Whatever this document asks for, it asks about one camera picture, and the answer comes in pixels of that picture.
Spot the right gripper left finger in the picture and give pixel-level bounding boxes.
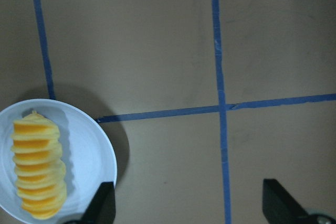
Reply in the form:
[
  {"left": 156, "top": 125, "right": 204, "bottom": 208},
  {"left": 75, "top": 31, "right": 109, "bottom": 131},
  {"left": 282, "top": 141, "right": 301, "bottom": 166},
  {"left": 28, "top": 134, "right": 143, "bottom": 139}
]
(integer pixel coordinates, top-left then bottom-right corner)
[{"left": 80, "top": 182, "right": 116, "bottom": 224}]

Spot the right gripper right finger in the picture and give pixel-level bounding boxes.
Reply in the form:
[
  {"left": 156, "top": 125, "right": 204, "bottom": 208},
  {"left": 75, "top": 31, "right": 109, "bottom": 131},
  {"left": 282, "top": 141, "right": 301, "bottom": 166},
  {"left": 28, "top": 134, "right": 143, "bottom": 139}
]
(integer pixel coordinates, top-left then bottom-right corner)
[{"left": 262, "top": 179, "right": 309, "bottom": 224}]

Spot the blue plate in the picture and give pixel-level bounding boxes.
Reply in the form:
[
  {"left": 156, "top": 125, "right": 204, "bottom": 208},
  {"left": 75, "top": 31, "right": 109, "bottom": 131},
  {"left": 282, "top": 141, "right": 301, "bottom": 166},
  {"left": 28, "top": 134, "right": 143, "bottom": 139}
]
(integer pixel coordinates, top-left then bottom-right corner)
[{"left": 1, "top": 99, "right": 118, "bottom": 223}]

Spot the spiral bread roll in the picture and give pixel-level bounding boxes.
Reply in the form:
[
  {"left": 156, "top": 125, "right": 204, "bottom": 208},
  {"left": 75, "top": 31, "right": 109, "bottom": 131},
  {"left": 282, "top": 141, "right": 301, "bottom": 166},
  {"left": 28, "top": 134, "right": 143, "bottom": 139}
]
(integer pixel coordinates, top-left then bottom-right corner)
[{"left": 11, "top": 111, "right": 67, "bottom": 220}]

